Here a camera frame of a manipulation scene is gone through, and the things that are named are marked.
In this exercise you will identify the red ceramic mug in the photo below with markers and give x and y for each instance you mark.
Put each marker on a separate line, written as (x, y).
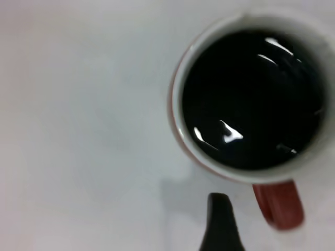
(281, 206)

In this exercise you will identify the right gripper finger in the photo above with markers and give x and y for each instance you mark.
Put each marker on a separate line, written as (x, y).
(220, 225)

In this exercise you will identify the black coffee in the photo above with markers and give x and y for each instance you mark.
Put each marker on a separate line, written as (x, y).
(251, 102)

